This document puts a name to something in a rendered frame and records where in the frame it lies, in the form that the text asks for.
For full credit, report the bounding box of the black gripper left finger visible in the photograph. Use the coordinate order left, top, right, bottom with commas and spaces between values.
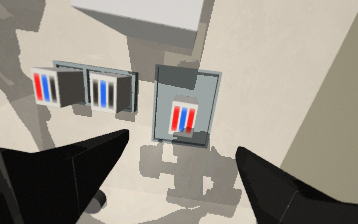
0, 129, 129, 224

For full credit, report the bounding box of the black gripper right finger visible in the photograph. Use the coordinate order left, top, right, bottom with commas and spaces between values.
235, 146, 358, 224

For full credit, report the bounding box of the grey square tray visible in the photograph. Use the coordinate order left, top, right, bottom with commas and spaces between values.
151, 64, 223, 149

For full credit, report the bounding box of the beige flat panel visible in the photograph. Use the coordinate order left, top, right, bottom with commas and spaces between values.
280, 13, 358, 204

